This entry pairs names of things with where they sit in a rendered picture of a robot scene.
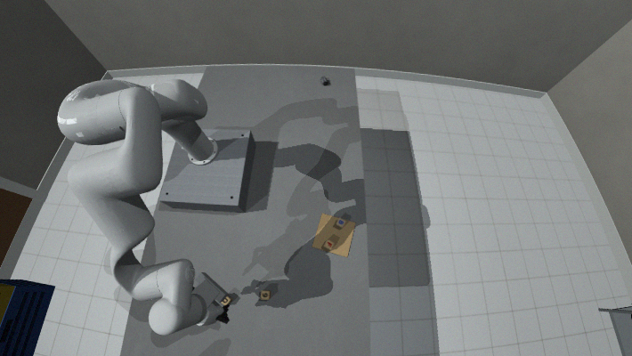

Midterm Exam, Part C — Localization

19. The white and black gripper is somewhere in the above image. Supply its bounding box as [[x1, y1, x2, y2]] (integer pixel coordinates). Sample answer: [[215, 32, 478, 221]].
[[197, 300, 229, 326]]

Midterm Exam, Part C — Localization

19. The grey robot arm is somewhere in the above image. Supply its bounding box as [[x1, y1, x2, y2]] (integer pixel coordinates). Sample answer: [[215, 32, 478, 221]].
[[57, 79, 228, 336]]

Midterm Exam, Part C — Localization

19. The tan square mat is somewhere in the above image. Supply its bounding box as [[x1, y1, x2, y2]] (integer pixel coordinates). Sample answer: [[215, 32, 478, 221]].
[[312, 214, 356, 257]]

